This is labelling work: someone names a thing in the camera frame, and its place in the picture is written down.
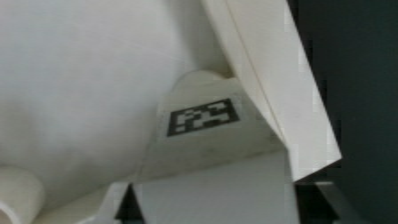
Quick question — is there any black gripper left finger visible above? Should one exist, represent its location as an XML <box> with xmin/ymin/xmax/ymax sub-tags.
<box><xmin>115</xmin><ymin>187</ymin><xmax>145</xmax><ymax>224</ymax></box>

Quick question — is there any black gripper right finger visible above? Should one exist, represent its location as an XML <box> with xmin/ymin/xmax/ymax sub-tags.
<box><xmin>294</xmin><ymin>181</ymin><xmax>371</xmax><ymax>224</ymax></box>

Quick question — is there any white leg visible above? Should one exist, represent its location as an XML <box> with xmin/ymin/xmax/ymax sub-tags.
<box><xmin>134</xmin><ymin>70</ymin><xmax>298</xmax><ymax>224</ymax></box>

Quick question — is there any white square table top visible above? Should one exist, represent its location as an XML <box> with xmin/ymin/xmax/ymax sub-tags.
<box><xmin>0</xmin><ymin>0</ymin><xmax>337</xmax><ymax>224</ymax></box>

